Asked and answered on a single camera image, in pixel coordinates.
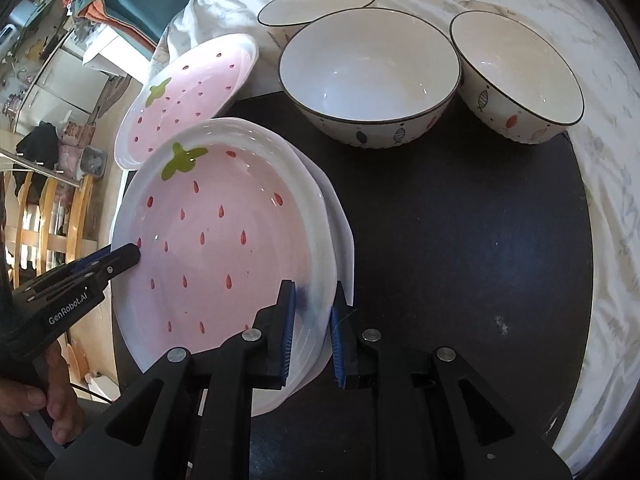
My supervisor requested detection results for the white cabinet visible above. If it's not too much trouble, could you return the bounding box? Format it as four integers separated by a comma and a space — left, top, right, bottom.
17, 46, 110, 130

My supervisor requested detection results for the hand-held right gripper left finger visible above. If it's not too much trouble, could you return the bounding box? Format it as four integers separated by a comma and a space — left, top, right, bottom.
45, 280, 301, 480

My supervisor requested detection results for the white nightstand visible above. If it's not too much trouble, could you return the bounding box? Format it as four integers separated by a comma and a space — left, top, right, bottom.
82, 25, 156, 79

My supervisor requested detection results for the person's left hand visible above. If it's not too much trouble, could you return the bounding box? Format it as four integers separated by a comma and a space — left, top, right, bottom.
0, 346, 86, 446

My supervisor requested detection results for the teal and orange quilt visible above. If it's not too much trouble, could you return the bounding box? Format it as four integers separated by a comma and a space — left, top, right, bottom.
75, 0, 231, 47

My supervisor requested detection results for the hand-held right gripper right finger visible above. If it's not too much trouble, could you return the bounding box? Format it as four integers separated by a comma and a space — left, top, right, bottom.
329, 281, 572, 480

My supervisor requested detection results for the wooden chair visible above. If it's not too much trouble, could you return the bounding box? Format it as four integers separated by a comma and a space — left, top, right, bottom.
12, 167, 96, 286

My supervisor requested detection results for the dark cloth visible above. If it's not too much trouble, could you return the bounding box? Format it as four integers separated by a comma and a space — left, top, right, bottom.
16, 121, 62, 169

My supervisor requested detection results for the pink strawberry plate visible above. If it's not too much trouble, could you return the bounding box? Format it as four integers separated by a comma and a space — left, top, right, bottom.
114, 33, 259, 170
110, 117, 337, 417

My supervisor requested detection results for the black cable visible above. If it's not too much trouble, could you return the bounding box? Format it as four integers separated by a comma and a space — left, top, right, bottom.
69, 384, 117, 405

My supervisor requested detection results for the white plate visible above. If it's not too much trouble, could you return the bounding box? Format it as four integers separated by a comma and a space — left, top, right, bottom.
295, 147, 357, 376

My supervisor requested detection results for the black mat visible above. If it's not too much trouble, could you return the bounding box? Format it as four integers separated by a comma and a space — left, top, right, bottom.
112, 90, 594, 480

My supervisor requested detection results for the bed with floral sheet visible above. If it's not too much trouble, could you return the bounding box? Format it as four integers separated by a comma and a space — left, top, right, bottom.
165, 0, 640, 476

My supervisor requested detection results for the large white fish-print bowl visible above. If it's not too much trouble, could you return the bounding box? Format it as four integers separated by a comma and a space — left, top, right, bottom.
278, 8, 461, 149

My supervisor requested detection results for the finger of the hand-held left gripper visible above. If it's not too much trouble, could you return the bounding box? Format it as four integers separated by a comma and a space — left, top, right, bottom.
102, 243, 142, 279
70, 249, 114, 275

